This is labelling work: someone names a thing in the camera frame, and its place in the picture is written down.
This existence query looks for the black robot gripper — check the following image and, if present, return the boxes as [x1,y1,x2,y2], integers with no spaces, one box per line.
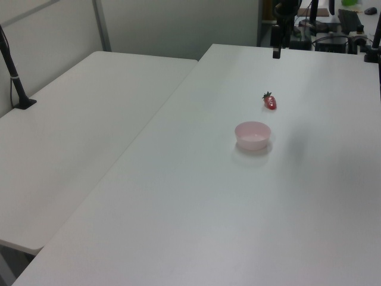
[271,0,300,60]

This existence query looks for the red strawberry with green leaves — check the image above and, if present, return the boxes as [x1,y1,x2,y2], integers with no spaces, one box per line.
[261,91,279,111]

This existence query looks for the pink plastic bowl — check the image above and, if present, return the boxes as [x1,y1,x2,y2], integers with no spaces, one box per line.
[234,120,272,151]

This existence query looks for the black monitor stand pole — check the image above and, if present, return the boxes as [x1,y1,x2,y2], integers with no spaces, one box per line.
[298,0,329,30]

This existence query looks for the brown desk pad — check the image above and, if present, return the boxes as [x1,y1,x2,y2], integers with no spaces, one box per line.
[298,8,329,17]

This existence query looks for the black electronics box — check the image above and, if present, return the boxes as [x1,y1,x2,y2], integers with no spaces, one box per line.
[314,33,349,54]

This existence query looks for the black computer keyboard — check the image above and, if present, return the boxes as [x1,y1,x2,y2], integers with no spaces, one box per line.
[337,8,365,34]

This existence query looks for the silver camera device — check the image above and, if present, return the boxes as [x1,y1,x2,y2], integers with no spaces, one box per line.
[347,26,373,55]

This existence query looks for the black clamped camera pole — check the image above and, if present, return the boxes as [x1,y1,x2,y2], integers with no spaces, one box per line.
[363,0,381,64]

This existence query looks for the black camera pole with base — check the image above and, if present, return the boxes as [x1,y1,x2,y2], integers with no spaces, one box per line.
[0,24,38,111]

